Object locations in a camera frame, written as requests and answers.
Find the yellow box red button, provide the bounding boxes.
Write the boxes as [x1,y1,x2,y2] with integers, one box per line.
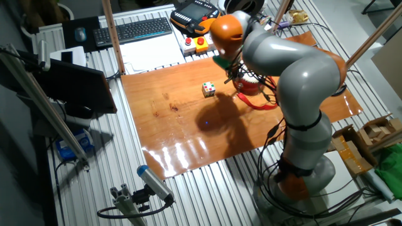
[193,36,210,54]

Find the golden foil packet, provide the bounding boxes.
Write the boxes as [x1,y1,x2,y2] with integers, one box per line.
[287,9,310,24]

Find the black camera cable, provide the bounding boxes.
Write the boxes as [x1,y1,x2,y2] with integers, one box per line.
[96,200,173,220]

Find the black computer keyboard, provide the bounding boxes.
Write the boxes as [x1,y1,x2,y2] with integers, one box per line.
[92,17,173,48]

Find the black mouse pad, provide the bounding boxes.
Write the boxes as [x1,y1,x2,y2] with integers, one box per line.
[62,16,102,53]

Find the cardboard box with wood blocks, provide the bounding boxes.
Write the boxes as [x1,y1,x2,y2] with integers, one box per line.
[357,114,402,148]

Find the black orange teach pendant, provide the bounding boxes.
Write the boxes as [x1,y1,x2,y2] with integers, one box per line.
[170,0,222,35]

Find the open cardboard box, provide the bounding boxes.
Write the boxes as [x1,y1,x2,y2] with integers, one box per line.
[331,124,378,176]

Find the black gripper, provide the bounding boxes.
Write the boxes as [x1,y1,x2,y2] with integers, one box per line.
[225,59,245,83]

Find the white box red button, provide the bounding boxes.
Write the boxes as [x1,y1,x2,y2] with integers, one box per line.
[180,36,197,57]

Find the aluminium profile stub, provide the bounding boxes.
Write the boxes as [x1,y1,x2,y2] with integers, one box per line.
[109,183,148,226]

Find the white paper sheets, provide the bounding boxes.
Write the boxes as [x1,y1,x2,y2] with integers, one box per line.
[119,31,186,75]

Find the black clamp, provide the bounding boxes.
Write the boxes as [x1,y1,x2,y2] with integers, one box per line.
[331,83,349,97]

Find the grey cardboard panel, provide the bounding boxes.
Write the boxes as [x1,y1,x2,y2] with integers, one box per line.
[371,30,402,101]

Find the small white puzzle cube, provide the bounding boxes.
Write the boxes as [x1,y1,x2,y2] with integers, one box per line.
[201,81,217,99]

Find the grey rolled sheet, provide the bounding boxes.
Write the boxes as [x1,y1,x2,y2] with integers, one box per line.
[364,169,395,202]

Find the red ribbon strap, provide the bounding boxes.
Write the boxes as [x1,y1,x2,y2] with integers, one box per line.
[236,75,281,111]

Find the blue white package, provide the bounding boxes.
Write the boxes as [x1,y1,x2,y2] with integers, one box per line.
[55,128,95,161]

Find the wooden frame post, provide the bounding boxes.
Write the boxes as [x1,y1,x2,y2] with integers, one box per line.
[345,1,402,68]
[271,0,291,32]
[101,0,126,75]

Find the silver camera on strut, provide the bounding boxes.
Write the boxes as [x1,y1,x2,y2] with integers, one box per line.
[37,39,51,72]

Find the black flat monitor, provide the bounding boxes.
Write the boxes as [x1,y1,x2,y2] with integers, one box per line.
[17,50,118,114]

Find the glossy wood grain mat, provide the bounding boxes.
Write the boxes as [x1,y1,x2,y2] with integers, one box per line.
[121,30,364,180]

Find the green wrist mount plate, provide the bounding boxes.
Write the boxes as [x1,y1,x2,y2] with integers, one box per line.
[212,55,235,70]

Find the green cloth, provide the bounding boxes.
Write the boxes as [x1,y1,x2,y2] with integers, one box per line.
[374,152,402,200]

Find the red drum white head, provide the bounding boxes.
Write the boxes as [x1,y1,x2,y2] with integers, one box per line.
[232,72,266,97]

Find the silver depth camera blue end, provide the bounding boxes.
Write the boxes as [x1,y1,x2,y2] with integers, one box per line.
[136,164,175,203]

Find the black round spool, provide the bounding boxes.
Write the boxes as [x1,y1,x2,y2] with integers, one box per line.
[224,0,266,15]

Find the aluminium frame strut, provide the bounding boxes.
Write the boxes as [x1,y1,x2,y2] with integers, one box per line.
[0,43,90,170]

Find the black cable bundle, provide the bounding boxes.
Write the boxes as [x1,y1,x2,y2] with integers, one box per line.
[232,18,374,220]

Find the grey computer mouse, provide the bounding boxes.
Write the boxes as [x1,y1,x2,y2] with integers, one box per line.
[74,26,87,43]

